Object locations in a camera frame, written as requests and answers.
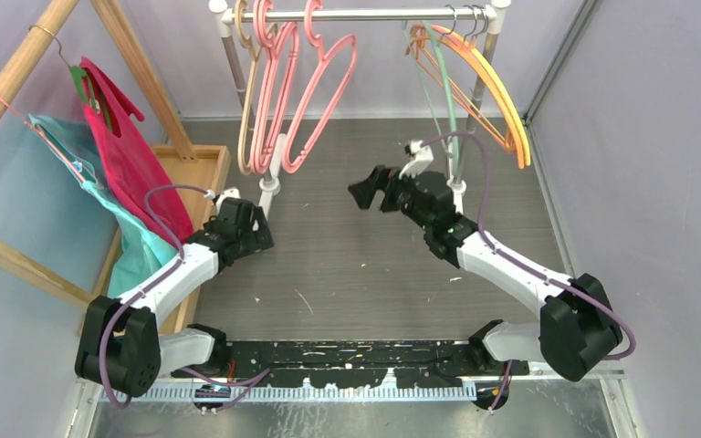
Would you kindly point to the wooden tray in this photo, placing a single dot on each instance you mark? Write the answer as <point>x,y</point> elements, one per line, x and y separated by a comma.
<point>208,170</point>

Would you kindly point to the white metal clothes rack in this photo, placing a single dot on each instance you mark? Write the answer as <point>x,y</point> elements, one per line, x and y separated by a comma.
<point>238,58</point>

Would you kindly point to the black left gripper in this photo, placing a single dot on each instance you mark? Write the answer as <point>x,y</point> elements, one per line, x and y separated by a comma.
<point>258,239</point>

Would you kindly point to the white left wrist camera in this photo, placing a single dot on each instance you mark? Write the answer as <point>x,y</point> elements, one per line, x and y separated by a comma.
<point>218,198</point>

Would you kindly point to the teal garment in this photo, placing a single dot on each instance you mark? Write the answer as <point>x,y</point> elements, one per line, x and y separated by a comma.
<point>143,251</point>

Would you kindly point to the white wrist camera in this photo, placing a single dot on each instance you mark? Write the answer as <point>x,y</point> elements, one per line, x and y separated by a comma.
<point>218,198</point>
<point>420,156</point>

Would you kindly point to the slotted cable duct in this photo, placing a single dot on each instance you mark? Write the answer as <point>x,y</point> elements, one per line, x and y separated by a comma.
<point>196,391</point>

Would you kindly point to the orange thin hanger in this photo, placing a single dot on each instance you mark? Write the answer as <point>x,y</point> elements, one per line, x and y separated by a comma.
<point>490,19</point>

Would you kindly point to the red garment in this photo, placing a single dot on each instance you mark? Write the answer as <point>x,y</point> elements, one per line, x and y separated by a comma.
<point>137,179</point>

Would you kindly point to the thin pink hanger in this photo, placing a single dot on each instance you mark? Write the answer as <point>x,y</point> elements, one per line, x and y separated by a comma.
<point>424,46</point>
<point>36,130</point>

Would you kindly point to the grey-green thin hanger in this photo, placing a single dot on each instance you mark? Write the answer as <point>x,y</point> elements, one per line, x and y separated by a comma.
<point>451,145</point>

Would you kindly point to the green hanger with metal hook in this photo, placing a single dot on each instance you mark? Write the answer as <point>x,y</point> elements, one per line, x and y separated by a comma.
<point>87,89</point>

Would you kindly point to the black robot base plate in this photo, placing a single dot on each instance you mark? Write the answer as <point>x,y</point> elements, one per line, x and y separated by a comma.
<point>351,364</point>

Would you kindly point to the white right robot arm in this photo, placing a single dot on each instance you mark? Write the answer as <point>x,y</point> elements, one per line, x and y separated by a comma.
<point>575,329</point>

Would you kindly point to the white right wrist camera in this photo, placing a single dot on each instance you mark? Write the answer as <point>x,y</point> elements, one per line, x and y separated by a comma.
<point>420,156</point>

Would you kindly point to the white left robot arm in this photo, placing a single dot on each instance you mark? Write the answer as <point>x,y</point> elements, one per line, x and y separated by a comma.
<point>121,346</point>

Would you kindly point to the beige plastic hanger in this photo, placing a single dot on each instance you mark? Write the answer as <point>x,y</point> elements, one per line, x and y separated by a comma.
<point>248,118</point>

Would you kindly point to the thin pink hanger on wood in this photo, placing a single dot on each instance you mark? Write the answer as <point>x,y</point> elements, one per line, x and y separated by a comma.
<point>36,130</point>

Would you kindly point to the wooden clothes rack frame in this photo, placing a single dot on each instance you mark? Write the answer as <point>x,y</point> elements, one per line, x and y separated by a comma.
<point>13,77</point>

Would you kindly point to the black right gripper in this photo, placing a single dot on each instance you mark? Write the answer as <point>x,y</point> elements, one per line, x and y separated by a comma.
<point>364,192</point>

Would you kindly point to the yellow thin hanger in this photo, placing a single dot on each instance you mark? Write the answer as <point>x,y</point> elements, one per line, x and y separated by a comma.
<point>515,140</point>

